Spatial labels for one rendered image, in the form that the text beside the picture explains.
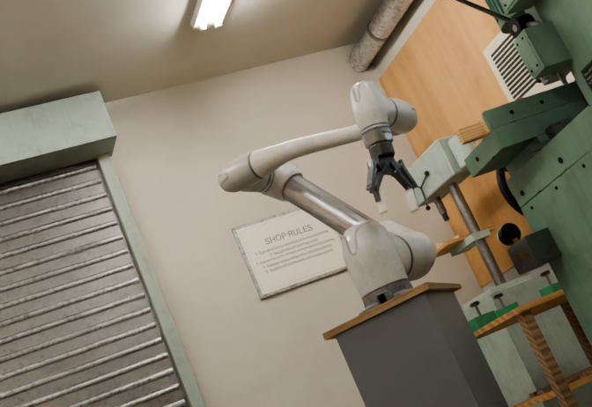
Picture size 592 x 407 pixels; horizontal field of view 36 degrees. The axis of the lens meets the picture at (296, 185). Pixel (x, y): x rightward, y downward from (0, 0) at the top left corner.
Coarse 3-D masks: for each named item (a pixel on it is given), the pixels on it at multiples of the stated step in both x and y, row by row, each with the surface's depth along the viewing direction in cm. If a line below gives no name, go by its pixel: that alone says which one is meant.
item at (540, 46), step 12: (540, 24) 240; (552, 24) 240; (528, 36) 237; (540, 36) 238; (552, 36) 239; (516, 48) 244; (528, 48) 238; (540, 48) 237; (552, 48) 237; (564, 48) 238; (528, 60) 240; (540, 60) 236; (552, 60) 236; (564, 60) 237; (540, 72) 238; (552, 72) 242
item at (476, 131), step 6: (468, 126) 248; (474, 126) 249; (480, 126) 249; (456, 132) 249; (462, 132) 247; (468, 132) 248; (474, 132) 248; (480, 132) 248; (462, 138) 247; (468, 138) 247; (474, 138) 247; (480, 138) 250
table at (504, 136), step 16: (544, 112) 251; (560, 112) 252; (576, 112) 253; (496, 128) 246; (512, 128) 247; (528, 128) 248; (544, 128) 249; (480, 144) 253; (496, 144) 246; (512, 144) 245; (528, 144) 252; (464, 160) 264; (480, 160) 256; (496, 160) 254
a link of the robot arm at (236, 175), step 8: (248, 152) 311; (232, 160) 314; (240, 160) 309; (224, 168) 315; (232, 168) 311; (240, 168) 308; (248, 168) 307; (224, 176) 314; (232, 176) 311; (240, 176) 309; (248, 176) 308; (256, 176) 308; (224, 184) 315; (232, 184) 313; (240, 184) 311; (248, 184) 311; (256, 184) 314; (264, 184) 317
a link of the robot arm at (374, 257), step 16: (368, 224) 277; (352, 240) 275; (368, 240) 273; (384, 240) 274; (400, 240) 281; (352, 256) 274; (368, 256) 271; (384, 256) 271; (400, 256) 276; (352, 272) 275; (368, 272) 270; (384, 272) 270; (400, 272) 272; (368, 288) 271
